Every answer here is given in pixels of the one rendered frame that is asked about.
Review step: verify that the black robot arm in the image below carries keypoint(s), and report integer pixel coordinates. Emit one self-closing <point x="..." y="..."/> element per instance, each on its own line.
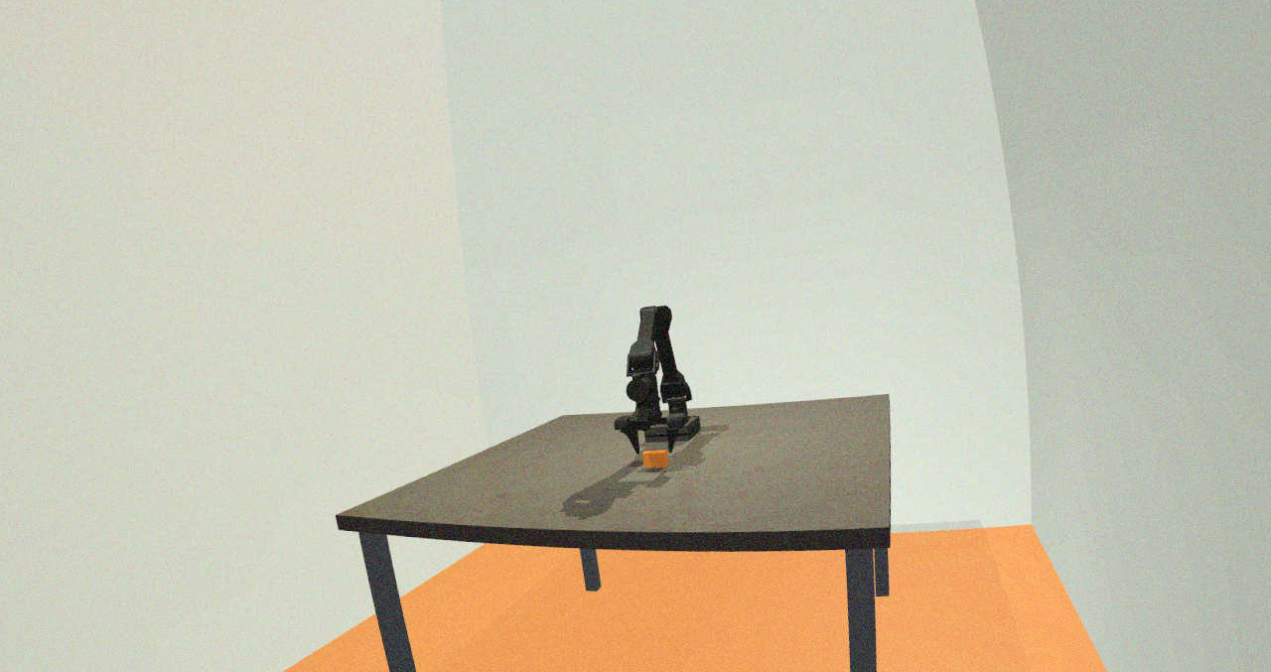
<point x="644" y="360"/>

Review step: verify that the orange block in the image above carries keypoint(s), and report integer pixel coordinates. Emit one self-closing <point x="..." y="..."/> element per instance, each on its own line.
<point x="655" y="459"/>

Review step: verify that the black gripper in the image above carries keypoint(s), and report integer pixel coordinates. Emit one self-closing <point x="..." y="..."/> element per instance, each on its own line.
<point x="674" y="421"/>

